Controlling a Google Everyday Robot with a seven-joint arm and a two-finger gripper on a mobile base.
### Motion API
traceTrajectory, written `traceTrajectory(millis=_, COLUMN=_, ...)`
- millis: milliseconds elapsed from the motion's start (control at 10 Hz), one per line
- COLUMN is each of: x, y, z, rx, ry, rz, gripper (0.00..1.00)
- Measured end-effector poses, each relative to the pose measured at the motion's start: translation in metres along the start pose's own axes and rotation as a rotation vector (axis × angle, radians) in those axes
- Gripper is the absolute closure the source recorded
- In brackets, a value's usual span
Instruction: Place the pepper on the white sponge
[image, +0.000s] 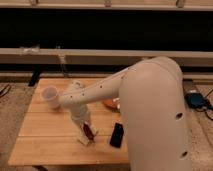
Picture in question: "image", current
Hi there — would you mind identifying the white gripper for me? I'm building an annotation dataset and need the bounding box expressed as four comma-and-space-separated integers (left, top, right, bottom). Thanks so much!
70, 105, 98, 146

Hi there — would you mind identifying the black rectangular block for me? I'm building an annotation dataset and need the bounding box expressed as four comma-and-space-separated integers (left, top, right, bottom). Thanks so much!
110, 123, 124, 148

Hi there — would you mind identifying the black table leg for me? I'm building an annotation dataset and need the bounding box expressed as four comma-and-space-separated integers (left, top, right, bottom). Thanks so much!
28, 66, 42, 87

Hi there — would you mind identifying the wooden table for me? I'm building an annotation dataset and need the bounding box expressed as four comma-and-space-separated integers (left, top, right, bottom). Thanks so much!
8, 78, 128, 166

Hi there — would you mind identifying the dark red pepper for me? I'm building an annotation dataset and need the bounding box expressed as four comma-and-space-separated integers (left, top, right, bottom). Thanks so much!
83, 123, 95, 141

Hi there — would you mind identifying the black cable floor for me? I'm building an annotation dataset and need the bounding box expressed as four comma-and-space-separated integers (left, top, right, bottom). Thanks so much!
195, 88, 213, 122
0, 83, 12, 99

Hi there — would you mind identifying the black cable left floor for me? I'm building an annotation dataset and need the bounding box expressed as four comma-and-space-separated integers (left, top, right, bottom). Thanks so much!
0, 83, 12, 99

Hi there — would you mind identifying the blue device on floor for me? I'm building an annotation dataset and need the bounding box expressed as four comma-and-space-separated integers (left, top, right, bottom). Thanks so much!
185, 92, 209, 108

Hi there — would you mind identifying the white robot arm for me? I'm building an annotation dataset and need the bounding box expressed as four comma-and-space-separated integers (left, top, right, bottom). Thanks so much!
41, 57, 192, 171

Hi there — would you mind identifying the orange object on table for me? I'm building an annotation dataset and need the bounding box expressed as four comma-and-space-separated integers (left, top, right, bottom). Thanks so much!
103, 98, 120, 111

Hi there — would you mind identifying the black cable right floor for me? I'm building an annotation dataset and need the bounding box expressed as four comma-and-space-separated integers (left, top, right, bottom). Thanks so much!
195, 88, 213, 122

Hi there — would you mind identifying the wooden shelf rail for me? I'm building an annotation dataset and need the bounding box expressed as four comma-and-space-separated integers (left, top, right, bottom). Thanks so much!
0, 48, 213, 67

